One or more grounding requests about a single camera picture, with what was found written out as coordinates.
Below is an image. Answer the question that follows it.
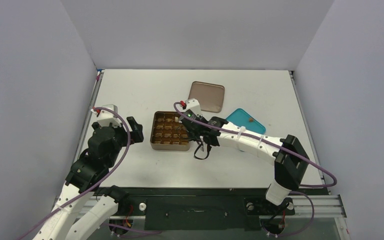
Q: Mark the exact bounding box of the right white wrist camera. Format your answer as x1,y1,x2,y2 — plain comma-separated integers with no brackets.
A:
180,98,203,117

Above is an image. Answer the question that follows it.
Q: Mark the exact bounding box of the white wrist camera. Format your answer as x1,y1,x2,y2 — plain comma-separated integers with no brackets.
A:
90,107,121,128
180,98,203,117

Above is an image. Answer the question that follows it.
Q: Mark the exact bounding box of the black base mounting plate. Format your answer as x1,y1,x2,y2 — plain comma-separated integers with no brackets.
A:
82,187,329,232

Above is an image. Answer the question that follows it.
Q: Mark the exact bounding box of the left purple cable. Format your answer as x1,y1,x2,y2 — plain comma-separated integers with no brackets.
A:
14,106,132,240

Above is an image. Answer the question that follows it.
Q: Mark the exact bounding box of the teal plastic tray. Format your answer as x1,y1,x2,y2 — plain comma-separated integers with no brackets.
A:
226,108,266,135

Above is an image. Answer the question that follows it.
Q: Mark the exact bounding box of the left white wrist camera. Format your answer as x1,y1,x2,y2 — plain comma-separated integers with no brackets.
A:
90,107,121,128

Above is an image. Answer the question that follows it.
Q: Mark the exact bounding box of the brown tin lid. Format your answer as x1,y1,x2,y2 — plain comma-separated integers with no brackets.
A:
188,81,225,113

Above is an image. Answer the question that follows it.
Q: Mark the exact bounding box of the gold cookie tin box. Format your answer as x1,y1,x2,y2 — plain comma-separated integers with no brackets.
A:
150,111,191,152

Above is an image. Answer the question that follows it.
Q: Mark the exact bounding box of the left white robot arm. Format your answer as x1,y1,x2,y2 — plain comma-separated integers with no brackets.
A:
34,113,144,240

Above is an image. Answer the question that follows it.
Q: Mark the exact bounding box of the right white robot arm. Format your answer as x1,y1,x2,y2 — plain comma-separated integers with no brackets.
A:
179,110,309,214

